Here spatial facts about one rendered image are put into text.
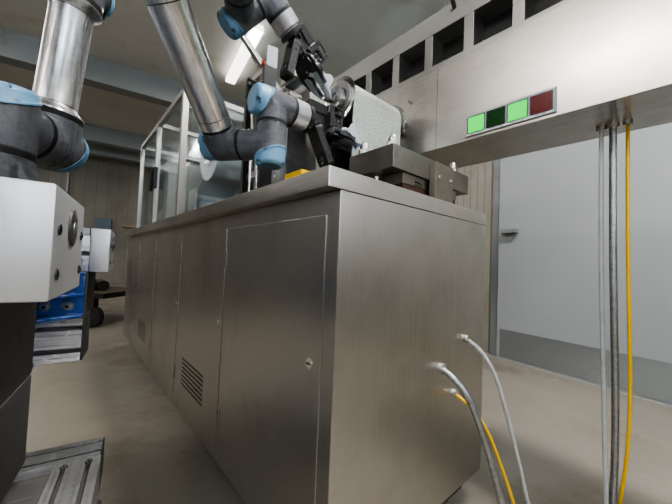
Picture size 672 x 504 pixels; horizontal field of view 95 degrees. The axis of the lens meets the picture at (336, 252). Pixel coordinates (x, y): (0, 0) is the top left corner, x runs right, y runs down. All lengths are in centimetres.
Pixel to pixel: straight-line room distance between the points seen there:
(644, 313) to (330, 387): 222
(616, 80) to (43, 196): 109
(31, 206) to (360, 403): 58
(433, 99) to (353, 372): 99
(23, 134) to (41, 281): 60
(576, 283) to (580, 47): 182
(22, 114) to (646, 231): 275
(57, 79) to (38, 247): 77
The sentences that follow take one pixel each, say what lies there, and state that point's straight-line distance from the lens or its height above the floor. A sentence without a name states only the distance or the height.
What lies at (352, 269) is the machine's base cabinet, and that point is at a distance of 60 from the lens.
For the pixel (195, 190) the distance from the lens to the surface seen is 183.
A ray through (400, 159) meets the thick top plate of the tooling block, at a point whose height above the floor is 99.
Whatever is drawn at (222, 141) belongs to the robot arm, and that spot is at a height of 101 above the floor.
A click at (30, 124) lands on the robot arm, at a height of 97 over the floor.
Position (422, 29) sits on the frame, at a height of 162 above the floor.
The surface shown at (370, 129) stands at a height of 116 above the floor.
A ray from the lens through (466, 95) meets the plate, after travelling 123.
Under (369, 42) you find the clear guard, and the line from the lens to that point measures 166.
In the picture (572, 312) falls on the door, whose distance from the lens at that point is 271.
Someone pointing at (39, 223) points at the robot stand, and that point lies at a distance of 32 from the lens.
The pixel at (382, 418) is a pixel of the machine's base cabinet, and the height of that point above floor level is 40.
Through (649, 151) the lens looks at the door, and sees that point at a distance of 269.
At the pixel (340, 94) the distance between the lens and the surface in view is 109.
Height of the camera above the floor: 72
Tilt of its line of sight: 2 degrees up
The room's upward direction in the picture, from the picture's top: 2 degrees clockwise
